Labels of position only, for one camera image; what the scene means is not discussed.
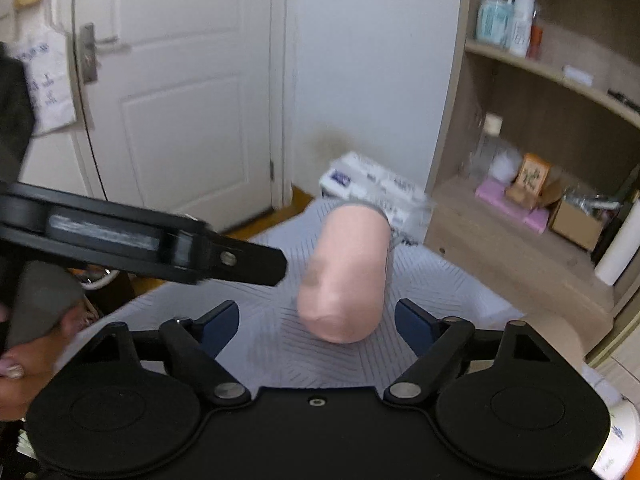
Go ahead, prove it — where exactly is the pink cup with grey rim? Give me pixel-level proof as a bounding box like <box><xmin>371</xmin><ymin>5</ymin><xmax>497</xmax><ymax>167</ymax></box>
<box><xmin>296</xmin><ymin>203</ymin><xmax>392</xmax><ymax>344</ymax></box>

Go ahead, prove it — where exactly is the clear bottle beige cap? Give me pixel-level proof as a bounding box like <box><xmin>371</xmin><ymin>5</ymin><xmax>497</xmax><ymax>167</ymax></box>
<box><xmin>470</xmin><ymin>113</ymin><xmax>502</xmax><ymax>180</ymax></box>

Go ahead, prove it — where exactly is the tissue pack white purple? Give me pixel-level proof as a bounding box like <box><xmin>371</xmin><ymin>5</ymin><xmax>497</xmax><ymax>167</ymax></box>
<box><xmin>319</xmin><ymin>151</ymin><xmax>434</xmax><ymax>244</ymax></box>

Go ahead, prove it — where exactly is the white paper towel roll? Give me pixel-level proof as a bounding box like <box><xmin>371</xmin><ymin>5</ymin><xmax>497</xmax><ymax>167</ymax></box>
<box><xmin>594</xmin><ymin>200</ymin><xmax>640</xmax><ymax>286</ymax></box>

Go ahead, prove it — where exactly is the pink flat box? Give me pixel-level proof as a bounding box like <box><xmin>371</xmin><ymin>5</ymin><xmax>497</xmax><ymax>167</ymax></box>
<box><xmin>475</xmin><ymin>178</ymin><xmax>549</xmax><ymax>234</ymax></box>

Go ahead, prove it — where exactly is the white cup on shelf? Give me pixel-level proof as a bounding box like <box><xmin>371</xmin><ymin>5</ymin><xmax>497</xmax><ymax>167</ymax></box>
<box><xmin>488</xmin><ymin>150</ymin><xmax>523</xmax><ymax>185</ymax></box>

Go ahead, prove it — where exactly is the person's hand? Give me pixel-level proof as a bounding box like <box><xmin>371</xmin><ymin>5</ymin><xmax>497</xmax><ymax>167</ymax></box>
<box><xmin>0</xmin><ymin>299</ymin><xmax>96</xmax><ymax>422</ymax></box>

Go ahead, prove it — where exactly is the small orange printed box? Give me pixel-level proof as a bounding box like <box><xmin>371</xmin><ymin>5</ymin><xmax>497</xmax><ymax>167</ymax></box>
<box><xmin>504</xmin><ymin>153</ymin><xmax>552</xmax><ymax>210</ymax></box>

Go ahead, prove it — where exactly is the white hanging plastic bag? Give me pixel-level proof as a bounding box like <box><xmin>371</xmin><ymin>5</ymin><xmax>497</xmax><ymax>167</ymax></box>
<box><xmin>8</xmin><ymin>26</ymin><xmax>77</xmax><ymax>136</ymax></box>

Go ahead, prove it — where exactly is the teal wipes canister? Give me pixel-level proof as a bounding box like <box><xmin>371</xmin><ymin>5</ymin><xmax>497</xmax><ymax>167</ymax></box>
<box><xmin>475</xmin><ymin>0</ymin><xmax>514</xmax><ymax>48</ymax></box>

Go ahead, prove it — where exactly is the small white flat box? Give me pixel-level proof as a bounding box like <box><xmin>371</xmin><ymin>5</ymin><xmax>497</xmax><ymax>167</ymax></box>
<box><xmin>562</xmin><ymin>65</ymin><xmax>593</xmax><ymax>87</ymax></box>

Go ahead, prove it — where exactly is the white door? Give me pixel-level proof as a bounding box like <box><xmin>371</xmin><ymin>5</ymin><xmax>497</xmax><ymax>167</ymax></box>
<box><xmin>73</xmin><ymin>0</ymin><xmax>271</xmax><ymax>230</ymax></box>

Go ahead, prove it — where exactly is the brown cardboard box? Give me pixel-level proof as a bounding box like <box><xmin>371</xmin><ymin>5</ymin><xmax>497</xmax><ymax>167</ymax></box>
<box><xmin>549</xmin><ymin>188</ymin><xmax>604</xmax><ymax>252</ymax></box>

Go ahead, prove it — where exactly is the wooden open shelf unit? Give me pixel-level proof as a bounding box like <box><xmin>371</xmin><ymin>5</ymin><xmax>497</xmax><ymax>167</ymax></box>
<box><xmin>425</xmin><ymin>0</ymin><xmax>639</xmax><ymax>365</ymax></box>

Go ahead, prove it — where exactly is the metal door handle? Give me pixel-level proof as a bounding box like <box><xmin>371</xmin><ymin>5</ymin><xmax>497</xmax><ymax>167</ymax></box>
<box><xmin>78</xmin><ymin>23</ymin><xmax>131</xmax><ymax>84</ymax></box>

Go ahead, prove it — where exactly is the white lotion bottle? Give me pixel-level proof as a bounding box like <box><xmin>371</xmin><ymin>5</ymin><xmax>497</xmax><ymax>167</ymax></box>
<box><xmin>508</xmin><ymin>0</ymin><xmax>536</xmax><ymax>58</ymax></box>

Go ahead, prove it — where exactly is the orange small bottle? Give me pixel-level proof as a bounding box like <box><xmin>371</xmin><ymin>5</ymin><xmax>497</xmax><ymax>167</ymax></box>
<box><xmin>527</xmin><ymin>24</ymin><xmax>544</xmax><ymax>60</ymax></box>

